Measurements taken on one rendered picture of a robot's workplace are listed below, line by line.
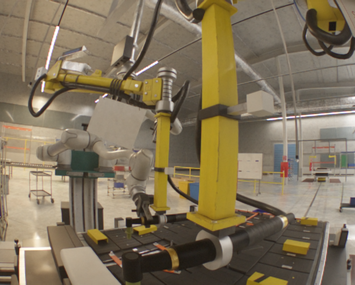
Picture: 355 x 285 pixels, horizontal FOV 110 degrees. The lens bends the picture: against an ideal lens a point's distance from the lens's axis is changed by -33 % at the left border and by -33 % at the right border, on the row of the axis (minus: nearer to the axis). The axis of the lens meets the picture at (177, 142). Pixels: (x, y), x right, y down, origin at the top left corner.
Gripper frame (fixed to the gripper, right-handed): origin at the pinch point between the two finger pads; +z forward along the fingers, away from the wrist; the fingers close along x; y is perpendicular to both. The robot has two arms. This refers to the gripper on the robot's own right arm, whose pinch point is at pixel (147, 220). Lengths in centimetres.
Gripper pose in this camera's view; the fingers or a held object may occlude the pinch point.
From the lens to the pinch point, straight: 95.5
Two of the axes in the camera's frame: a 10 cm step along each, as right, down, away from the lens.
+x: 2.7, -8.9, -3.6
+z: 3.8, 4.4, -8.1
